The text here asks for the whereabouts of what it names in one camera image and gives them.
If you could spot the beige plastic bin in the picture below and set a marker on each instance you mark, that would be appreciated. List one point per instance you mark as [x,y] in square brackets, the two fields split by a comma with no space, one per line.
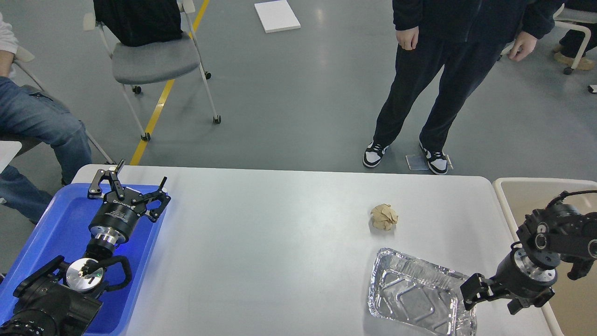
[572,311]

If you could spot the person seated far right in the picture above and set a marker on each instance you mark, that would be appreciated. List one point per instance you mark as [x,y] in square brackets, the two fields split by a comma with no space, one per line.
[568,46]

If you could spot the seated person in jeans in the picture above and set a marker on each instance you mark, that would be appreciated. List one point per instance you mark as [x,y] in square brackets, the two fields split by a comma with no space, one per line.
[22,113]

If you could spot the blue plastic tray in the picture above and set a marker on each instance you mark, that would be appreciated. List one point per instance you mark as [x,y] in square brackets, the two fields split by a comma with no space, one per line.
[63,230]

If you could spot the white board on floor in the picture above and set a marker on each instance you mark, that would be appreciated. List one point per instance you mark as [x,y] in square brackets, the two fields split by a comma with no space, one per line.
[276,16]

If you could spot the crumpled brown paper ball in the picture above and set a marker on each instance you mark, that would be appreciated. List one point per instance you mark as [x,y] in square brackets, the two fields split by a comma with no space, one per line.
[383,217]

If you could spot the white chair at right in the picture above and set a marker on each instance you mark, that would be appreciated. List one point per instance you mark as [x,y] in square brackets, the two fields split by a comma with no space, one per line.
[573,28]

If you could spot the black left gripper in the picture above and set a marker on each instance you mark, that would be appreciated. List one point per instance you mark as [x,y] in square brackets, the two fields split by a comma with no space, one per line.
[118,216]

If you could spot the grey white wheeled chair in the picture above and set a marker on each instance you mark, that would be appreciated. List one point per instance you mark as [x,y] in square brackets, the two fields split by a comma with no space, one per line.
[152,63]

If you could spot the black jacket on chair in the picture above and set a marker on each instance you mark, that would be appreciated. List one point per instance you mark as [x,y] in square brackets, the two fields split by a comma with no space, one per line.
[140,22]

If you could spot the aluminium foil tray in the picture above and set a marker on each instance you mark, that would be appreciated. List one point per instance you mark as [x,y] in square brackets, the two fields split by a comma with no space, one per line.
[414,292]

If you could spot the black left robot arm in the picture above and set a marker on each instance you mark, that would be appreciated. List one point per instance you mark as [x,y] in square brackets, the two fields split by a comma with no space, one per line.
[80,272]

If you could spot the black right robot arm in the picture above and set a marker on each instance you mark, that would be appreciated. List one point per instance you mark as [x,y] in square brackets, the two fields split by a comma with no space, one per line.
[558,233]

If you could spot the standing person in black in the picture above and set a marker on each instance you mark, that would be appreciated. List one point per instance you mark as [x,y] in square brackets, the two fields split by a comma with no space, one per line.
[462,40]

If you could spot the white chair at left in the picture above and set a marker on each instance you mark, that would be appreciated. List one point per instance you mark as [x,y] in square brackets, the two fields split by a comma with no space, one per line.
[14,145]

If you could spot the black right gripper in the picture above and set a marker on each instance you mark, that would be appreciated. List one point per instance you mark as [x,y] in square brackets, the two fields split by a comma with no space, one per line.
[526,282]

